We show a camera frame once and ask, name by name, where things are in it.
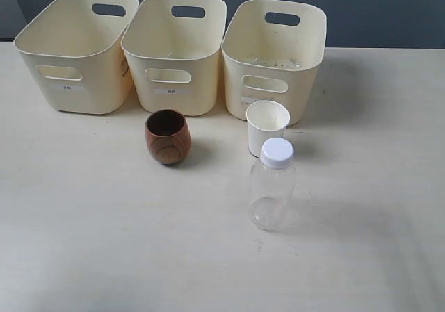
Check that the right cream plastic bin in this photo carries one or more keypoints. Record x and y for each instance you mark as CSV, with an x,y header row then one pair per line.
x,y
272,50

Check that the middle cream plastic bin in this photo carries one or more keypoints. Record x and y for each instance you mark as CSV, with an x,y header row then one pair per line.
x,y
173,51

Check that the cream plastic bin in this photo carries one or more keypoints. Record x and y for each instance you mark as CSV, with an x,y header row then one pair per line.
x,y
272,50
173,51
72,50

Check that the white paper cup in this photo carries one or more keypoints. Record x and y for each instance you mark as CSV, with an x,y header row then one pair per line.
x,y
266,119

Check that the clear bottle white cap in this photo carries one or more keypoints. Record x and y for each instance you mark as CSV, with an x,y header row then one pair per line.
x,y
272,182

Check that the brown wooden cup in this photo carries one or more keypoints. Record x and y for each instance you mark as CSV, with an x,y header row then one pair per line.
x,y
167,136

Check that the left cream plastic bin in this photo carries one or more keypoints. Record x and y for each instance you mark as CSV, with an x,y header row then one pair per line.
x,y
72,50

